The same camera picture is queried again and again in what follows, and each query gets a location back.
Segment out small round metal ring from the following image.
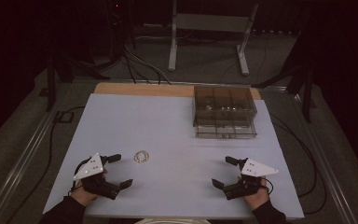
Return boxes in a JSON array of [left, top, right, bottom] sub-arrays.
[[132, 149, 150, 164]]

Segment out aluminium floor rail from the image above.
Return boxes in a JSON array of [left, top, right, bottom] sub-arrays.
[[291, 92, 358, 224], [0, 92, 65, 224]]

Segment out grey floor cables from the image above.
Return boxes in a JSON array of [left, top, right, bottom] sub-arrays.
[[123, 45, 172, 86]]

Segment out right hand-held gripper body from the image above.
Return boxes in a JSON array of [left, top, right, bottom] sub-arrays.
[[222, 157, 280, 201]]

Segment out person's left hand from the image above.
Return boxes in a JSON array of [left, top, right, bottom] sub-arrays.
[[70, 181, 101, 207]]

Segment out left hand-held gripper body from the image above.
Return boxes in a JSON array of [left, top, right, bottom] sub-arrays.
[[73, 152, 121, 201]]

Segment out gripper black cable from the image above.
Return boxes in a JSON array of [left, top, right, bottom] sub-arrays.
[[69, 156, 91, 196], [260, 177, 275, 196]]

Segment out grey metal stand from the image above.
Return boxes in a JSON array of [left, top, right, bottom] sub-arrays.
[[167, 0, 260, 77]]

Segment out person's right hand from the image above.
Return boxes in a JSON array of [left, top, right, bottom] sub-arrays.
[[242, 175, 270, 211]]

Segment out clear drawer organiser box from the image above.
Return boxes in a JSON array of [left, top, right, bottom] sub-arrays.
[[192, 86, 258, 140]]

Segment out black floor cable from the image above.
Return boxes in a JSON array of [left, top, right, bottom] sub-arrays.
[[269, 112, 328, 216], [7, 105, 86, 224]]

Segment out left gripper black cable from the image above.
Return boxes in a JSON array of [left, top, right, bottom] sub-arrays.
[[69, 156, 91, 196]]

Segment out black stand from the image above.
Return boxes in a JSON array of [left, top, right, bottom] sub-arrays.
[[251, 18, 319, 124], [37, 36, 112, 113]]

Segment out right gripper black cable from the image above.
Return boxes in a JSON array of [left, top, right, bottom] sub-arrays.
[[260, 177, 275, 196]]

